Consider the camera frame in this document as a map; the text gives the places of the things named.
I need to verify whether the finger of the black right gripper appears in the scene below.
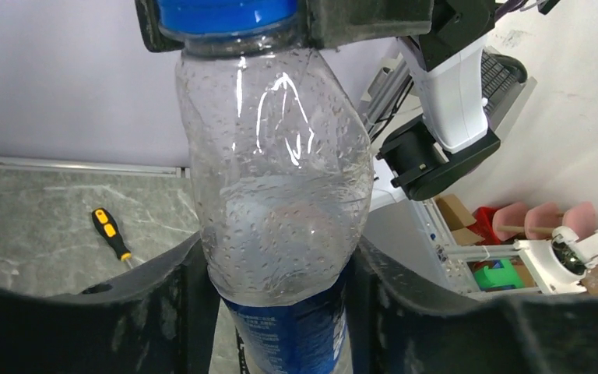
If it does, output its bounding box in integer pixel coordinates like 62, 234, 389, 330
134, 0, 183, 53
298, 0, 434, 49

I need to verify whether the black yellow screwdriver on table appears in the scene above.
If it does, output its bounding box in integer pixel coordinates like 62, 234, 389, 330
91, 207, 135, 269

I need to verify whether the black keyboard on tray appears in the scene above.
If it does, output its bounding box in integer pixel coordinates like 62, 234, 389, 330
481, 51, 529, 117

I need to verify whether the blue cap bottle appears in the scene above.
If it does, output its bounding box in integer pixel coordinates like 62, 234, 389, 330
158, 1, 373, 373

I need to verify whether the green block in background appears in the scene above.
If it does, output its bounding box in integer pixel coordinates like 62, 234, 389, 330
473, 259, 525, 291

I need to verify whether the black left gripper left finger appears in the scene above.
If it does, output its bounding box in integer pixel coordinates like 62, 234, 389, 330
0, 235, 220, 373

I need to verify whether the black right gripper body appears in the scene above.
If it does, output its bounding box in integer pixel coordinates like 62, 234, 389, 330
417, 0, 496, 71

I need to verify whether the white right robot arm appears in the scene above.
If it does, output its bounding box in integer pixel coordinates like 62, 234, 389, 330
135, 1, 509, 201

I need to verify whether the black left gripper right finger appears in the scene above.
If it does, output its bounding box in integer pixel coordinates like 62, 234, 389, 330
347, 238, 598, 373

